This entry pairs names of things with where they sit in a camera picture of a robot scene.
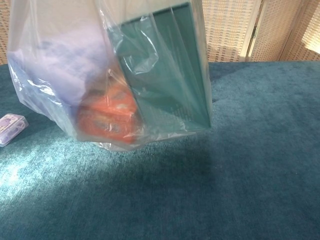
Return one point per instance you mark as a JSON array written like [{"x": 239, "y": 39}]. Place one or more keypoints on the clear plastic bag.
[{"x": 62, "y": 62}]

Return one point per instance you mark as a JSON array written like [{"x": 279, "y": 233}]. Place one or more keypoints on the orange snack packet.
[{"x": 107, "y": 117}]

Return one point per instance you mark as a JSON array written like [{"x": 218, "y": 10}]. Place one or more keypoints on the purple blue pouch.
[{"x": 62, "y": 62}]

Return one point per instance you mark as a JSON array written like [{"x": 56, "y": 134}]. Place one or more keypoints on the teal velvet tablecloth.
[{"x": 225, "y": 175}]

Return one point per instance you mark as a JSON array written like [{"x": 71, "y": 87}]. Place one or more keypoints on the woven folding screen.
[{"x": 232, "y": 30}]

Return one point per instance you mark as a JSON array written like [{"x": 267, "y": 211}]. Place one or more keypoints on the teal cardboard box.
[{"x": 170, "y": 80}]

